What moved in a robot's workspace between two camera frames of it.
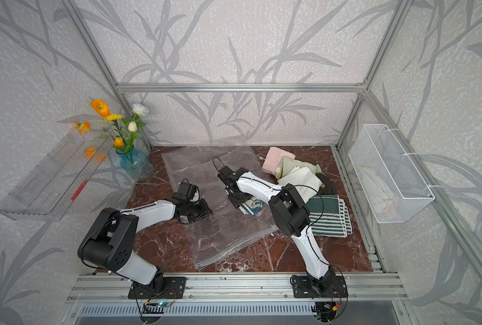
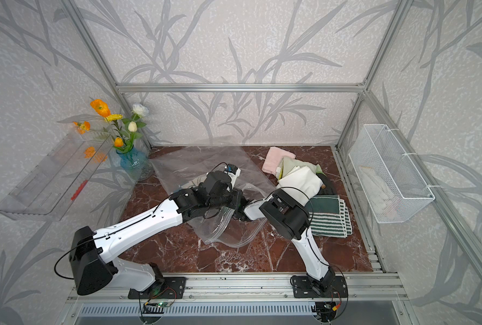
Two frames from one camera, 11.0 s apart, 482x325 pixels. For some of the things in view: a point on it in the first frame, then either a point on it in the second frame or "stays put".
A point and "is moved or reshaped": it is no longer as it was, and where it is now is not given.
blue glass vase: x=136 y=164 stays put
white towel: x=306 y=182 stays put
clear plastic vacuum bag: x=225 y=231 is moved or reshaped
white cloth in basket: x=378 y=191 stays put
